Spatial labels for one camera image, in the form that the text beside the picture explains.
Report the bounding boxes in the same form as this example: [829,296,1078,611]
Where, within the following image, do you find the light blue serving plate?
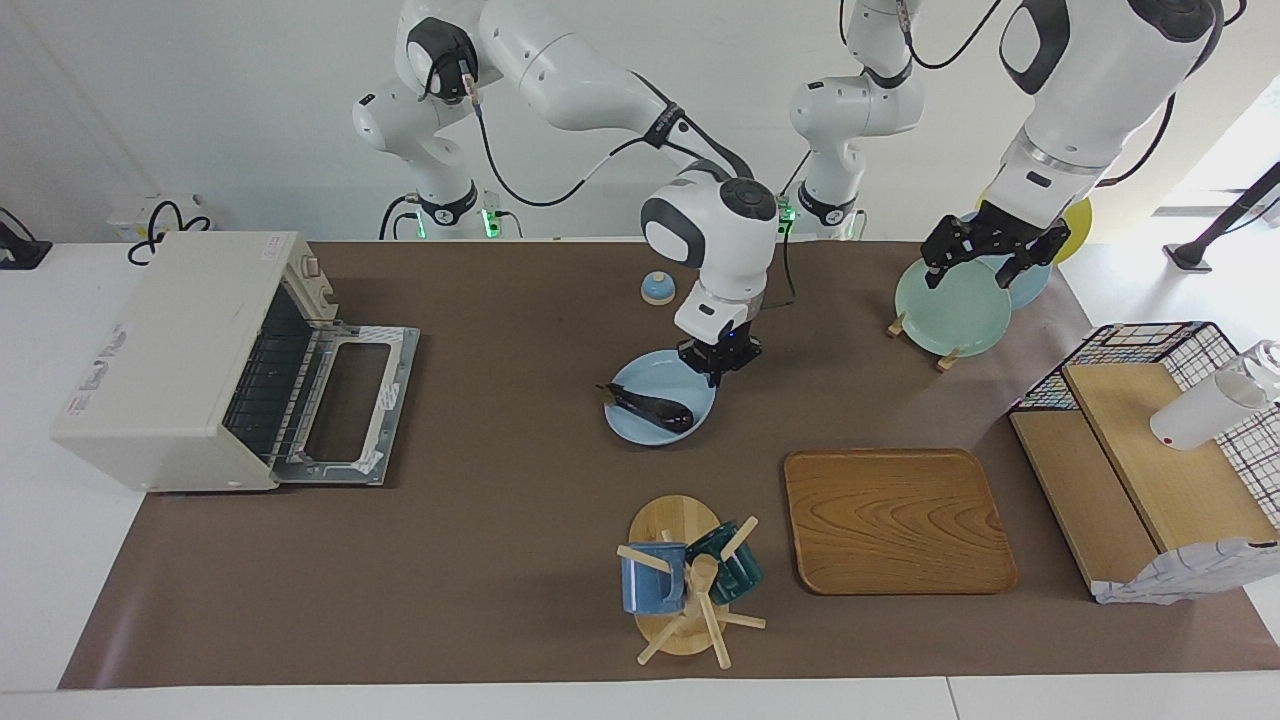
[603,349,719,448]

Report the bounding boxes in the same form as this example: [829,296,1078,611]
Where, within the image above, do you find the dark purple eggplant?
[597,382,695,434]

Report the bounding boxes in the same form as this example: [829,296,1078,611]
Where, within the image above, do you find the glass oven door with handle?
[272,322,422,489]

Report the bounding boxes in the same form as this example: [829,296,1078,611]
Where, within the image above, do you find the white toaster oven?
[50,232,337,493]

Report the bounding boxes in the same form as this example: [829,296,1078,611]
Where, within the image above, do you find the light blue racked plate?
[985,210,1054,311]

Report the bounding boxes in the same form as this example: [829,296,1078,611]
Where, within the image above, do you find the pale green plate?
[894,256,1013,358]

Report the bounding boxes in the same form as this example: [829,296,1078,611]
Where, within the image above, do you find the wooden plate rack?
[886,312,963,373]

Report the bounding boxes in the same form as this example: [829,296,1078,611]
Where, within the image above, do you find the wooden mug tree stand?
[616,494,769,670]

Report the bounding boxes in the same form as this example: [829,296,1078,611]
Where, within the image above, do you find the dark green mug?
[686,520,766,604]

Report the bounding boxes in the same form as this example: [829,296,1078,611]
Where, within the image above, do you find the blue mug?
[620,541,690,616]

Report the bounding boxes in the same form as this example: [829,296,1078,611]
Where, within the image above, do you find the wooden serving tray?
[783,448,1020,597]

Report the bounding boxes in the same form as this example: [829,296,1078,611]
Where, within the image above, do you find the white cup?
[1149,340,1280,452]

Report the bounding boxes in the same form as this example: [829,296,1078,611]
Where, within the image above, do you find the brown table mat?
[58,240,1280,691]

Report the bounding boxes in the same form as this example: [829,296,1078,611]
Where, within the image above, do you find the white patterned cloth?
[1092,537,1280,606]

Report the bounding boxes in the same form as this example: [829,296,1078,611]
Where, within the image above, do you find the black desk clamp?
[0,205,53,271]

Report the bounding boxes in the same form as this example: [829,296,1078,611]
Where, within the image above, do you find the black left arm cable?
[895,0,1246,191]

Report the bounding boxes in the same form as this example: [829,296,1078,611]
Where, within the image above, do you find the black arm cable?
[425,45,801,313]
[895,0,1246,191]

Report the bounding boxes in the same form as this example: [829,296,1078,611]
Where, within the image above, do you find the black wire basket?
[1008,321,1280,531]

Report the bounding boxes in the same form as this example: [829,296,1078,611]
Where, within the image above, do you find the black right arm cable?
[425,45,801,313]

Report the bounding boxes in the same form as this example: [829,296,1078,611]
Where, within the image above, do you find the wooden wire shelf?
[1008,362,1280,601]

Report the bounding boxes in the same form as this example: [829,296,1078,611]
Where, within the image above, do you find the metal oven wire rack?
[226,328,333,459]

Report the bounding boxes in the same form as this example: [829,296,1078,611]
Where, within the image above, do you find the white power strip with cable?
[106,193,214,267]

